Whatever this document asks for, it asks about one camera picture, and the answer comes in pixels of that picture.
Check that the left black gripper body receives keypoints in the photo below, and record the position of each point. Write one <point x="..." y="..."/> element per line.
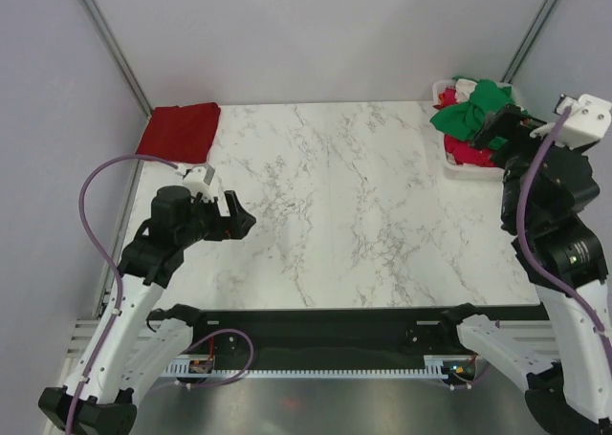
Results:
<point x="207" y="221"/>

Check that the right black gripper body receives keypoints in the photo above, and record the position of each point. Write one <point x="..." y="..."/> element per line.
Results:
<point x="520" y="147"/>

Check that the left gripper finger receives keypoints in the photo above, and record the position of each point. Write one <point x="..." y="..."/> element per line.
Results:
<point x="233" y="204"/>
<point x="241" y="224"/>

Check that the green t-shirt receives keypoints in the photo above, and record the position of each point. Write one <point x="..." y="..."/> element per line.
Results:
<point x="463" y="120"/>

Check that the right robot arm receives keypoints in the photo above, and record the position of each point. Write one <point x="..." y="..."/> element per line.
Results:
<point x="548" y="181"/>

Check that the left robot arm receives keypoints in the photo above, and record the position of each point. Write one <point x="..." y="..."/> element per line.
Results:
<point x="134" y="341"/>

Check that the white plastic laundry basket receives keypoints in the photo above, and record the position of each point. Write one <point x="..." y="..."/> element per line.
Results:
<point x="457" y="172"/>

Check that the red t-shirt in basket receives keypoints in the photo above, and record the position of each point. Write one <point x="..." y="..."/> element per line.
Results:
<point x="461" y="151"/>

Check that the white t-shirt in basket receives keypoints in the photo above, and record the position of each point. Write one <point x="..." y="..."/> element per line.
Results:
<point x="464" y="88"/>

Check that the folded dark red t-shirt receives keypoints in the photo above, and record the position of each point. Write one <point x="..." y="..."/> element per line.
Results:
<point x="181" y="134"/>

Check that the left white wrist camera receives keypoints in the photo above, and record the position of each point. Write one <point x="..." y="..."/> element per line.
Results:
<point x="197" y="178"/>

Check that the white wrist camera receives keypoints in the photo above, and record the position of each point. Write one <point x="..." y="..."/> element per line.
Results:
<point x="587" y="124"/>
<point x="197" y="178"/>

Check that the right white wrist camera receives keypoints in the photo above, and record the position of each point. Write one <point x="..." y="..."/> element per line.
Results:
<point x="587" y="124"/>

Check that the right aluminium frame post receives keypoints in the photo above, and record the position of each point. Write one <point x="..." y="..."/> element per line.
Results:
<point x="535" y="29"/>

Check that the aluminium frame post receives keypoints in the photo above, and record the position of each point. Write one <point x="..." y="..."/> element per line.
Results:
<point x="112" y="45"/>
<point x="535" y="29"/>

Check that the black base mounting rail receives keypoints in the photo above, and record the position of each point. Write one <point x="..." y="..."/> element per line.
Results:
<point x="369" y="338"/>

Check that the left aluminium frame post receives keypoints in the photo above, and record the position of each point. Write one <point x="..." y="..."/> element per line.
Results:
<point x="112" y="45"/>

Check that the white slotted cable duct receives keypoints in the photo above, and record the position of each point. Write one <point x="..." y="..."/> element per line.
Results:
<point x="431" y="369"/>

